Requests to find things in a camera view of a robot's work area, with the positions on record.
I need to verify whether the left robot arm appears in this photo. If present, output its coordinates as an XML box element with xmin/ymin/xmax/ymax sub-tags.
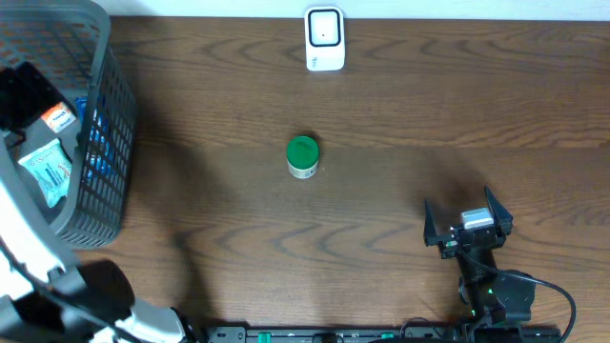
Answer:
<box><xmin>1</xmin><ymin>61</ymin><xmax>208</xmax><ymax>342</ymax></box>

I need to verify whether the grey plastic mesh basket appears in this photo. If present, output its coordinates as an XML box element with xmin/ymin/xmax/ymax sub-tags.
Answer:
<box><xmin>1</xmin><ymin>1</ymin><xmax>137</xmax><ymax>250</ymax></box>

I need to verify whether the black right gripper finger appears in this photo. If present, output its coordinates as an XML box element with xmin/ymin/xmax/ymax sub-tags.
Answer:
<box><xmin>484</xmin><ymin>186</ymin><xmax>514</xmax><ymax>235</ymax></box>
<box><xmin>423</xmin><ymin>200</ymin><xmax>438</xmax><ymax>247</ymax></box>

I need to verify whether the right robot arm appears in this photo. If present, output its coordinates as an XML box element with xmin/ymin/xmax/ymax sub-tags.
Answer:
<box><xmin>423</xmin><ymin>188</ymin><xmax>535</xmax><ymax>342</ymax></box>

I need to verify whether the green lid jar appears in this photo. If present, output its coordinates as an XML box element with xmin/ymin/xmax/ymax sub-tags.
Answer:
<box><xmin>286</xmin><ymin>135</ymin><xmax>320</xmax><ymax>179</ymax></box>

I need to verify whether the blue Oreo cookie pack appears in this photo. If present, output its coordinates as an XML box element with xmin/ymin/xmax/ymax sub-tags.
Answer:
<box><xmin>86</xmin><ymin>110</ymin><xmax>115</xmax><ymax>176</ymax></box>

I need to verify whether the white barcode scanner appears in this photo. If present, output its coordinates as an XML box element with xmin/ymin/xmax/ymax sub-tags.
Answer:
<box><xmin>304</xmin><ymin>6</ymin><xmax>346</xmax><ymax>72</ymax></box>

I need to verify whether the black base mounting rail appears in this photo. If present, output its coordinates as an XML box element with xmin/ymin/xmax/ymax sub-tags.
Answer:
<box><xmin>206</xmin><ymin>322</ymin><xmax>561</xmax><ymax>343</ymax></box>

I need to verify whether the orange snack box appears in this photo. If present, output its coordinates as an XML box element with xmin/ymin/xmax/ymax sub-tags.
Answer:
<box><xmin>40</xmin><ymin>102</ymin><xmax>76</xmax><ymax>133</ymax></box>

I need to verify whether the light teal snack packet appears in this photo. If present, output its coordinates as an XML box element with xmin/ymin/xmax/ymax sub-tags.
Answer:
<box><xmin>18</xmin><ymin>138</ymin><xmax>71</xmax><ymax>208</ymax></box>

